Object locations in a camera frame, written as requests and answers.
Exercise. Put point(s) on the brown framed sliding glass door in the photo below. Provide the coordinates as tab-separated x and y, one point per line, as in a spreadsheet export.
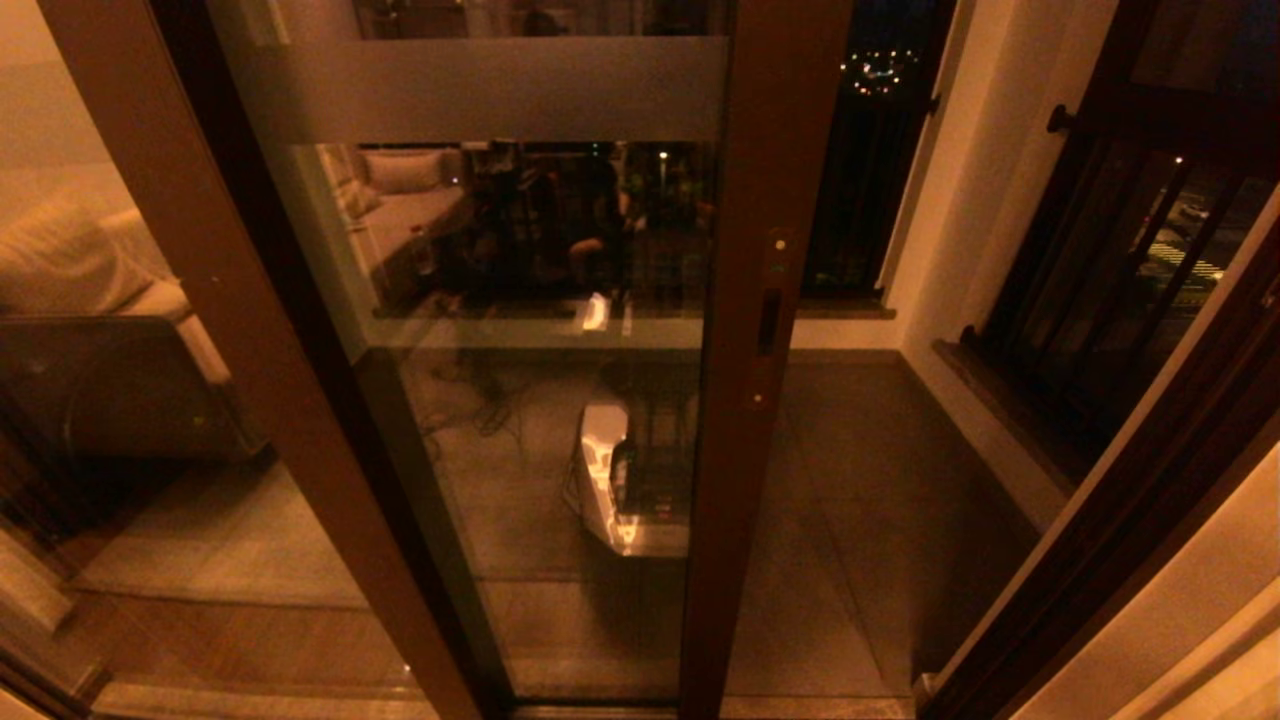
735	500

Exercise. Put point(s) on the brown framed fixed glass panel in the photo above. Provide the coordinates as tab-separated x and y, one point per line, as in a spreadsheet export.
250	300

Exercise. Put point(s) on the dark brown door jamb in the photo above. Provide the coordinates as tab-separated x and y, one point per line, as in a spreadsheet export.
1150	480

